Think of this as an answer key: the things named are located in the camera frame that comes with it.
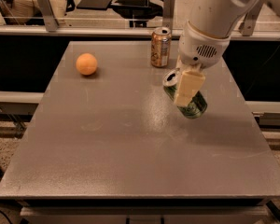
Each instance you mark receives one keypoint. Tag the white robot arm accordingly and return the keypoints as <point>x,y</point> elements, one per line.
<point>219,17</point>

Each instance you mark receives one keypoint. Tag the orange soda can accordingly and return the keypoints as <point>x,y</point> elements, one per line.
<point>160,46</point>

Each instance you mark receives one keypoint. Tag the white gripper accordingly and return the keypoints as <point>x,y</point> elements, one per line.
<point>200,49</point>

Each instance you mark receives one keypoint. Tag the right metal bracket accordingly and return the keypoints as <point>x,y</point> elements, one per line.
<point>248,24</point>

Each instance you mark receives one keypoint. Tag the black office chair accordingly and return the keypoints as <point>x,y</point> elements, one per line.
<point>123,14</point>

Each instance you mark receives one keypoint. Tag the metal rail bar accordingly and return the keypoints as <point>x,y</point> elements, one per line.
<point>113,32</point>

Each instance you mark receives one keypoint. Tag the green soda can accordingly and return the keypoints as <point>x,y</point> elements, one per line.
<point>195,108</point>

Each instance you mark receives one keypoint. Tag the left metal bracket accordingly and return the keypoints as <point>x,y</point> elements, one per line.
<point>50,21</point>

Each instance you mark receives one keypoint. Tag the beige bag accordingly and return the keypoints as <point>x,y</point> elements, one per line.
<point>24,10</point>

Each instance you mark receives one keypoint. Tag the middle metal bracket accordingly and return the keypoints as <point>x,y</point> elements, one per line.
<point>168,13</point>

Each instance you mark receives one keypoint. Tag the metal bracket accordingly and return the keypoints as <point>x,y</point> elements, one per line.
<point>168,13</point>
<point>248,24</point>
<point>50,21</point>

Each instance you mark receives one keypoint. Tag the orange fruit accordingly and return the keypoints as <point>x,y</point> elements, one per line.
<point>86,64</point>

